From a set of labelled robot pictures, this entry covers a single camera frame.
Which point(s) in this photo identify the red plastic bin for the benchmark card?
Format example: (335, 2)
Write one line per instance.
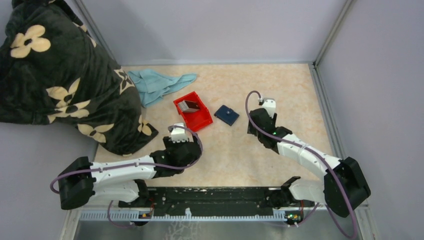
(196, 120)

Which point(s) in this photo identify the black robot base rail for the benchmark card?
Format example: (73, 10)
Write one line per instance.
(268, 204)

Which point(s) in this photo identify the light blue cloth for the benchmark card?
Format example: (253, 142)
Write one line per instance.
(152, 86)

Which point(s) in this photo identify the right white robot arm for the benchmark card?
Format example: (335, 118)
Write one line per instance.
(341, 184)

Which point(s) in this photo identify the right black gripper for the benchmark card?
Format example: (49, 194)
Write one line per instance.
(251, 130)

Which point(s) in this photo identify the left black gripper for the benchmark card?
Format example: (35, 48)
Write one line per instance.
(170, 145)

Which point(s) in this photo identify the aluminium frame post left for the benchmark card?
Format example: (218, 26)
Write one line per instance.
(93, 27)

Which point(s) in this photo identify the cards stack in bin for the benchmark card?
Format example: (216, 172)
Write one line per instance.
(187, 106)

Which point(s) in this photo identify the aluminium frame post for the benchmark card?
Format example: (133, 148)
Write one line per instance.
(348, 5)
(93, 27)

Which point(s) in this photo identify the navy leather card holder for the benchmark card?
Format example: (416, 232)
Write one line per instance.
(227, 115)

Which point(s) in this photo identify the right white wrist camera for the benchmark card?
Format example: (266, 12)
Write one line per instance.
(269, 104)

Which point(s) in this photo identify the black floral fleece blanket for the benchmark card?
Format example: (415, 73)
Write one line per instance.
(53, 71)

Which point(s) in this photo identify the aluminium frame post right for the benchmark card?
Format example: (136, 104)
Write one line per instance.
(348, 5)

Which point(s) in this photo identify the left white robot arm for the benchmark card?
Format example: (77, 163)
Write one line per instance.
(85, 182)

